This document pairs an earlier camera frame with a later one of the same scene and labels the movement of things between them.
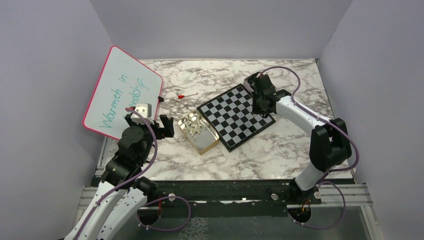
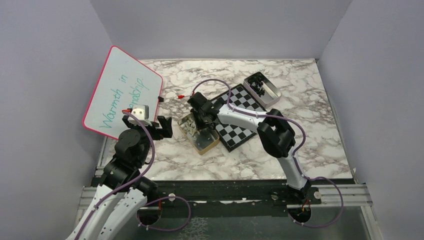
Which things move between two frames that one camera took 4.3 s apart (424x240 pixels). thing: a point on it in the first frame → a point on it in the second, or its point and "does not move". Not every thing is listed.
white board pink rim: (124, 82) does not move
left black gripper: (167, 131) does not move
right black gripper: (255, 109) → (198, 125)
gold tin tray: (199, 132) does not move
